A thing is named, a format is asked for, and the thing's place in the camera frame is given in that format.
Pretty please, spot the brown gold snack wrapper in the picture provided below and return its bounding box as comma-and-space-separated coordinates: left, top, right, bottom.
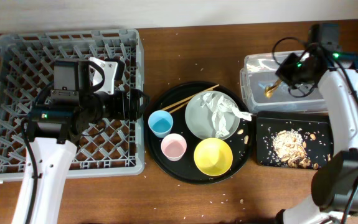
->
264, 79, 282, 98

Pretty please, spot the upper wooden chopstick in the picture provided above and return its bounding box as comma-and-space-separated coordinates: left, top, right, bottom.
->
161, 84, 219, 111

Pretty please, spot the yellow plastic bowl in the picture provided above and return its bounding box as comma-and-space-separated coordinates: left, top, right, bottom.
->
194, 138, 233, 177

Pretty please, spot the clear plastic waste bin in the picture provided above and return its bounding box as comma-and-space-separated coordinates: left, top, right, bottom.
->
240, 51, 327, 114

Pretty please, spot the round black tray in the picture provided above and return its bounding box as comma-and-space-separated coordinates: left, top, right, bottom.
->
144, 81, 255, 185

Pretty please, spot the black rectangular food-waste tray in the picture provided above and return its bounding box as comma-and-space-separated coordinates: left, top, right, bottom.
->
256, 111, 334, 170

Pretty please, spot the pile of food scraps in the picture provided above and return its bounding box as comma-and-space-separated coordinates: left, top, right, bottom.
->
267, 129, 332, 170

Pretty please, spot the grey round plate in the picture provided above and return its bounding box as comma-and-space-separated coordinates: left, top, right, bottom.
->
185, 92, 240, 140

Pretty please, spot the wooden chopstick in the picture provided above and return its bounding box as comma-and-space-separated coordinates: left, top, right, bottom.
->
161, 84, 219, 111
169, 102, 188, 114

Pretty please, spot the white paper napkin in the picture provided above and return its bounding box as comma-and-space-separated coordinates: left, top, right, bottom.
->
200, 91, 252, 139

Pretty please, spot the grey plastic dishwasher rack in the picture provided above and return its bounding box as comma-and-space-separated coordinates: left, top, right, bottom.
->
0, 29, 145, 184

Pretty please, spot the pink plastic cup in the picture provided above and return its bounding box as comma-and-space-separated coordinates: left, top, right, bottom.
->
161, 133, 187, 162

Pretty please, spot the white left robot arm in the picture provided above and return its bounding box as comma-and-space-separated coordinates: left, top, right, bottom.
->
12, 57, 149, 223

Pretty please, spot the light blue plastic cup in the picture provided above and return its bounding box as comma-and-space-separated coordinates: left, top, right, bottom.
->
148, 110, 174, 138

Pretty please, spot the lower wooden chopstick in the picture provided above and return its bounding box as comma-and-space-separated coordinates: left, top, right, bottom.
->
169, 102, 188, 114

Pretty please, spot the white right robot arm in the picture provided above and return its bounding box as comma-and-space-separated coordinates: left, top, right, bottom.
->
275, 23, 358, 223

